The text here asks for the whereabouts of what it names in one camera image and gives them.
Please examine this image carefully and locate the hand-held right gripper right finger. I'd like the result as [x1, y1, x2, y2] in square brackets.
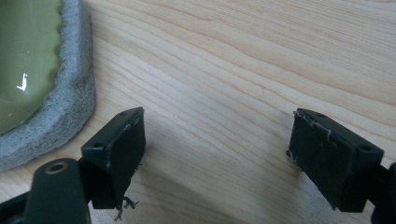
[286, 107, 385, 214]

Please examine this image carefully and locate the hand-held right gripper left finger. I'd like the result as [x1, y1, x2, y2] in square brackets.
[80, 106, 147, 210]

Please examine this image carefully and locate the green glazed plate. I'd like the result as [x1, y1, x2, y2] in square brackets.
[0, 0, 64, 135]

